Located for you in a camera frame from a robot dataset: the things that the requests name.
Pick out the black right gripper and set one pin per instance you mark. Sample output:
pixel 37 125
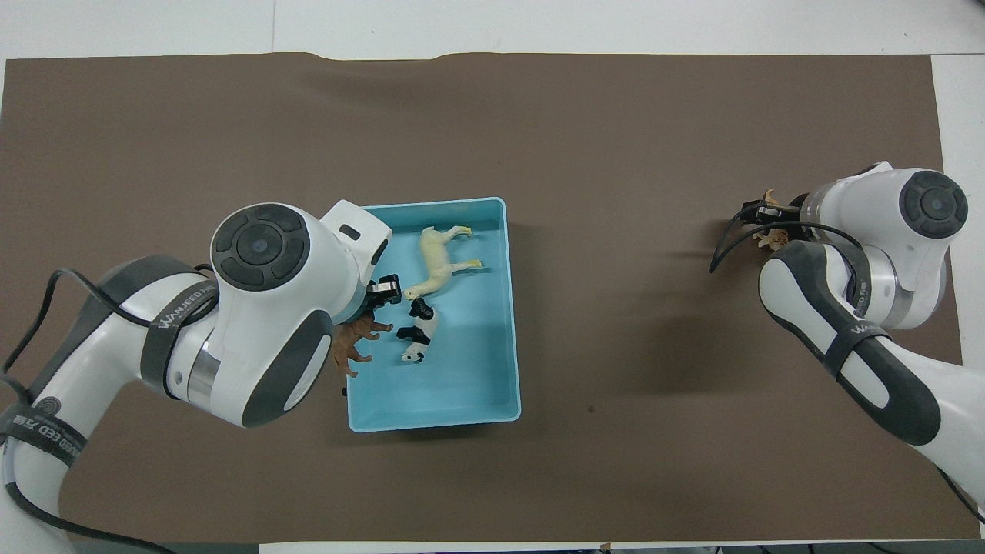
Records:
pixel 793 214

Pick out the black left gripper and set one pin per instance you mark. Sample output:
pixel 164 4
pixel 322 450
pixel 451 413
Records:
pixel 372 304

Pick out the orange tiger toy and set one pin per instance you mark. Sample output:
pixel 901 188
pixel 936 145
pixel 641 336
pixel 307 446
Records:
pixel 773 237

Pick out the black and white panda toy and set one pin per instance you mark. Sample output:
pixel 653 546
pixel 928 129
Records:
pixel 422 327

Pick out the cream horse toy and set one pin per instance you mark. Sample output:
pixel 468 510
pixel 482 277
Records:
pixel 437 261

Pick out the brown lion toy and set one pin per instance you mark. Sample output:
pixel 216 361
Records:
pixel 355 338

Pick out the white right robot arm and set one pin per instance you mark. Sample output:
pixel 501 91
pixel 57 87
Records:
pixel 885 254

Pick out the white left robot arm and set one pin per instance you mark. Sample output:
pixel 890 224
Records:
pixel 254 323

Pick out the light blue storage box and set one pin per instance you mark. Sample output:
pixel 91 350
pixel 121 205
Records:
pixel 469 385

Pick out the brown table mat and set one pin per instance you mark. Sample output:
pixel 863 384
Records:
pixel 616 477

